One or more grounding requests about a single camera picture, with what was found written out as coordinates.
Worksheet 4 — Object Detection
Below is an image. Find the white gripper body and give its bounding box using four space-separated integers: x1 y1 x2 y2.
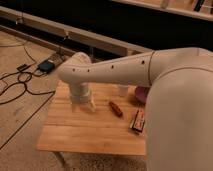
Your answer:
69 83 91 104

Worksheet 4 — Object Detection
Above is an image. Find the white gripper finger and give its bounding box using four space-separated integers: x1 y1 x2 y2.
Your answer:
71 103 78 112
87 102 96 111

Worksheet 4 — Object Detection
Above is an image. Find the red pepper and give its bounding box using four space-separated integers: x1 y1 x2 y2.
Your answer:
109 101 123 117

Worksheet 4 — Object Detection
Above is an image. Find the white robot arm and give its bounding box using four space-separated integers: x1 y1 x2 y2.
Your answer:
58 47 213 171

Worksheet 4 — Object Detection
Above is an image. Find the white ceramic cup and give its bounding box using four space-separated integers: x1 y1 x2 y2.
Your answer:
118 85 129 97

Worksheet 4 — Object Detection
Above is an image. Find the wooden table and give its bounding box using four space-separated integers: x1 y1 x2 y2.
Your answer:
37 82 146 155

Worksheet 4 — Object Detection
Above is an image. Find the black power adapter box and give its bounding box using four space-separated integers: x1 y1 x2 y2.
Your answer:
38 60 55 73

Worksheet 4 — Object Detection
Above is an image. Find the metal table leg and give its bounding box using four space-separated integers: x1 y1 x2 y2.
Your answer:
53 152 66 167

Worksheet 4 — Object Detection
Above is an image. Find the orange snack packet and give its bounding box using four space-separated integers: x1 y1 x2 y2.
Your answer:
130 109 145 133

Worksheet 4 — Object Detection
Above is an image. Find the small black floor device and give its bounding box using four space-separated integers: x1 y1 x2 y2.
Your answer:
17 64 29 72

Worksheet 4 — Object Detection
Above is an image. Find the black floor cable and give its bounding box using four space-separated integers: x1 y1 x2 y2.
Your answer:
0 44 56 106

